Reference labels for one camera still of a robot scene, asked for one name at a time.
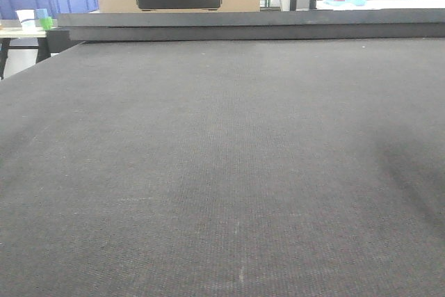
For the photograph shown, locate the light blue tray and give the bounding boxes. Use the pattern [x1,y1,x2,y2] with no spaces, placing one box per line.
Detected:
[323,0,367,7]

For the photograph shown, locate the green small cup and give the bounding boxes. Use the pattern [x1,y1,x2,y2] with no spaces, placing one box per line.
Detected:
[39,17,54,31]

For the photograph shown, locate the blue small cup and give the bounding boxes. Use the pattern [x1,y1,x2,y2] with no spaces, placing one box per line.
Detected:
[35,8,49,19]

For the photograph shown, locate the white paper cup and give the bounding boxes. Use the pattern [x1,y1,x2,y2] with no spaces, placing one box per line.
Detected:
[15,9,36,31]

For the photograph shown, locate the white side table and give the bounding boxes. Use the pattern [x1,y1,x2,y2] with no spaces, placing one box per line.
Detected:
[1,27,51,80]

